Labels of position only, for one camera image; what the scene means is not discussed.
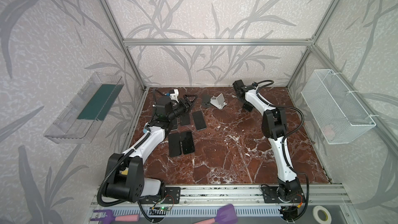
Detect white wire mesh basket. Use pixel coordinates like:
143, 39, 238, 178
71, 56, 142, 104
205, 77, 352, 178
302, 69, 376, 145

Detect purple pink spatula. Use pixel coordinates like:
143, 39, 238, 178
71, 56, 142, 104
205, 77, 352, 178
195, 204, 238, 224

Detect white tape roll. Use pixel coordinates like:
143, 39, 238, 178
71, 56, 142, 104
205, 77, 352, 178
313, 205, 332, 224

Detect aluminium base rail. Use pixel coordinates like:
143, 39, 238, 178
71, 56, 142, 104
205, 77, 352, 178
110, 184, 360, 224

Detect clear plastic wall bin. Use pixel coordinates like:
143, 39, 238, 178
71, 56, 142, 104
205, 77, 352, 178
44, 72, 124, 144

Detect dark grey stand back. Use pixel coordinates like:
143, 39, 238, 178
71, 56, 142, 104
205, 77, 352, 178
201, 94, 212, 109

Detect white phone stand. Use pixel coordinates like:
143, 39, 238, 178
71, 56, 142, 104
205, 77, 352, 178
210, 93, 227, 110

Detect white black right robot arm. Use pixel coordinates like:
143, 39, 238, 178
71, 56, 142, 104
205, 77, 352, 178
233, 80, 302, 202

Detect yellow sponge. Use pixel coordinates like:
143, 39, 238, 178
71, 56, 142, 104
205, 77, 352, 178
121, 168, 129, 175

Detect black phone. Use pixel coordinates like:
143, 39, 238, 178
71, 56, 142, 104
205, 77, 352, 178
180, 113, 191, 127
192, 111, 207, 131
168, 132, 182, 158
180, 131, 195, 155
171, 118, 178, 131
243, 102, 254, 112

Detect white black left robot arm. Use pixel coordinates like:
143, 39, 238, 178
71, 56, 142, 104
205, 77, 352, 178
97, 93, 198, 207

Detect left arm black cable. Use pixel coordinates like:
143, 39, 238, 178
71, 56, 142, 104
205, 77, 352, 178
96, 88, 165, 222

